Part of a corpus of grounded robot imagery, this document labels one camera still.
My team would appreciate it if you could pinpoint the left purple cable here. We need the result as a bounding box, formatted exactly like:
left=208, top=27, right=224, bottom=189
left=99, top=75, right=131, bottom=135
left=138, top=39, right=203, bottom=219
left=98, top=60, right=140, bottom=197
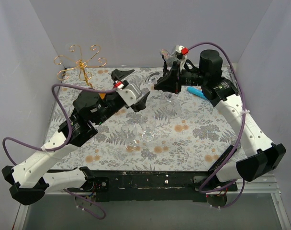
left=2, top=83, right=120, bottom=220

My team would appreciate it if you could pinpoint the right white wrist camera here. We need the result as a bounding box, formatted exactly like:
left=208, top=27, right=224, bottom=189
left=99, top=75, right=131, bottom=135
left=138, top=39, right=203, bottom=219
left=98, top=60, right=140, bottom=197
left=172, top=45, right=189, bottom=71

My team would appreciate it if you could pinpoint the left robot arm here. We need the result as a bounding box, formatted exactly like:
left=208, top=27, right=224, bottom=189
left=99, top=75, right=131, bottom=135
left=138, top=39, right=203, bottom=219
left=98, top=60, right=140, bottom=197
left=1, top=69, right=149, bottom=206

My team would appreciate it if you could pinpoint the glitter microphone on stand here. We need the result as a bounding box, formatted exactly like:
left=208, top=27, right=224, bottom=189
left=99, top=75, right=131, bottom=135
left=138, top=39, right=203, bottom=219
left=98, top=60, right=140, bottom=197
left=160, top=49, right=178, bottom=62

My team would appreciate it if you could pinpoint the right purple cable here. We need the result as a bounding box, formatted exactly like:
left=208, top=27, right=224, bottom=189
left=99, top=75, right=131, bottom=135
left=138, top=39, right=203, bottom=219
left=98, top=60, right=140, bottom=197
left=198, top=42, right=246, bottom=208

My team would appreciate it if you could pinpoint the floral tablecloth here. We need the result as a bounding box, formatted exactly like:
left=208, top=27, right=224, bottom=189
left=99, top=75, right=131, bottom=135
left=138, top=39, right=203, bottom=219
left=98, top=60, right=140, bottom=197
left=54, top=68, right=237, bottom=171

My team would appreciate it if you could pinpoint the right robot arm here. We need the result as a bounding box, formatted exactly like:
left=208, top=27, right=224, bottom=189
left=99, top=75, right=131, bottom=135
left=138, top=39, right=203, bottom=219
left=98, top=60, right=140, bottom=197
left=154, top=46, right=286, bottom=191

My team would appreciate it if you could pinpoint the purple cable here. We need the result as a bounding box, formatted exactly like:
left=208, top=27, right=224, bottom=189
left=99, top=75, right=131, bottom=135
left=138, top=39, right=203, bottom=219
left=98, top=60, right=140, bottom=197
left=2, top=83, right=120, bottom=220
left=198, top=42, right=246, bottom=208

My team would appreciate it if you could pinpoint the gold wire wine glass rack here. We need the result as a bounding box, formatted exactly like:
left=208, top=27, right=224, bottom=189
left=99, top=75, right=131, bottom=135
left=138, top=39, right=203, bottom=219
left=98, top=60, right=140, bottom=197
left=53, top=44, right=107, bottom=89

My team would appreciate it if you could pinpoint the blue cylinder toy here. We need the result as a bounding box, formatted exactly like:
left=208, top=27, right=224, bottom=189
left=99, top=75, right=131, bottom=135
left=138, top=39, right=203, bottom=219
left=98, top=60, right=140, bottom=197
left=187, top=87, right=207, bottom=100

